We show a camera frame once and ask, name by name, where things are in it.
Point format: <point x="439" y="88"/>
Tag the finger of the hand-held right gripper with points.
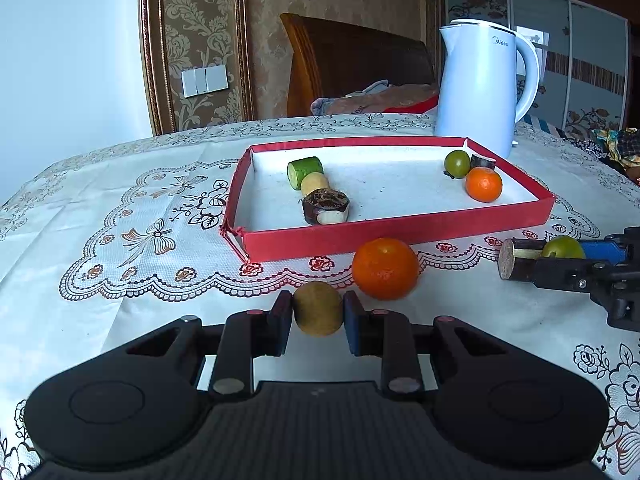
<point x="565" y="272"/>
<point x="602" y="251"/>

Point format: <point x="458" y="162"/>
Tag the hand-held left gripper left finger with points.
<point x="281" y="325"/>

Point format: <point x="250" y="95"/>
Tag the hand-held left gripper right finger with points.
<point x="354" y="325"/>

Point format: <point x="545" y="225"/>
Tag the brown kiwi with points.
<point x="317" y="307"/>

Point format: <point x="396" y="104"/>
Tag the large eggplant piece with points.
<point x="512" y="260"/>

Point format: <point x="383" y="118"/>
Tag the orange tangerine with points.
<point x="483" y="185"/>
<point x="385" y="267"/>

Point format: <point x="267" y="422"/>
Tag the eggplant piece with brown face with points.
<point x="325" y="201"/>

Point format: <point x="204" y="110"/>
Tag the eggplant piece with cream face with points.
<point x="482" y="161"/>

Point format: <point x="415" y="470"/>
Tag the red shallow cardboard box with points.
<point x="390" y="185"/>

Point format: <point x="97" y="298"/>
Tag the small pale yellow potato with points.
<point x="315" y="182"/>

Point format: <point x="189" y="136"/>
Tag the green cucumber piece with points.
<point x="304" y="170"/>

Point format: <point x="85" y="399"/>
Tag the dark patterned cloth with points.
<point x="617" y="147"/>

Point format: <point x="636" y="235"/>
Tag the striped colourful blanket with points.
<point x="542" y="126"/>

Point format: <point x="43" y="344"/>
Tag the green tomato with stem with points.
<point x="457" y="161"/>

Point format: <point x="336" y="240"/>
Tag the floral sliding door wardrobe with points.
<point x="590" y="60"/>

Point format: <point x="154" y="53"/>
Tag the white electric kettle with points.
<point x="475" y="85"/>

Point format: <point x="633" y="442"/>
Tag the embroidered white tablecloth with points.
<point x="125" y="185"/>

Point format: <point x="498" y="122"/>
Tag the pink brown blanket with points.
<point x="350" y="105"/>

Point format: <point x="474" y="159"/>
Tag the red cloth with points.
<point x="415" y="105"/>

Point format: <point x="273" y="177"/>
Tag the wooden headboard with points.
<point x="350" y="55"/>

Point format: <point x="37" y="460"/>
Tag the white wall light switch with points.
<point x="205" y="81"/>

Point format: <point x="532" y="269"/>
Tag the gilded wall moulding frame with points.
<point x="150" y="35"/>

